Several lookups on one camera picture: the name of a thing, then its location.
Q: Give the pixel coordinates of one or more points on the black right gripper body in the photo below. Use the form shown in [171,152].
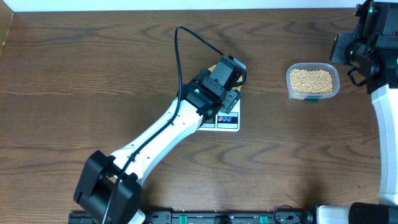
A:
[339,54]

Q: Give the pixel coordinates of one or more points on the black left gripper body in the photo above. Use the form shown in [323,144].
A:
[229,101]

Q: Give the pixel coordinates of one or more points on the yellow plastic bowl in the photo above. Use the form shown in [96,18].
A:
[239,80]

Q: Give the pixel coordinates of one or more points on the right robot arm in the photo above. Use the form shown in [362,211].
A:
[371,51]

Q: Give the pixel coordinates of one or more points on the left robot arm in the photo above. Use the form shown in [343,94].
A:
[109,188]

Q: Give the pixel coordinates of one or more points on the white digital kitchen scale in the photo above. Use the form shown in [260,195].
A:
[224,122]

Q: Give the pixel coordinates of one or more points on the clear plastic container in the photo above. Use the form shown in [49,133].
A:
[313,66]

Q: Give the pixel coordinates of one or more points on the soybeans pile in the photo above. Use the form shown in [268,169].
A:
[311,82]

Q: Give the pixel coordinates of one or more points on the green tape label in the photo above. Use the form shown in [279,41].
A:
[312,99]

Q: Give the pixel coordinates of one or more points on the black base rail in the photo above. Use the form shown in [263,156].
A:
[283,216]

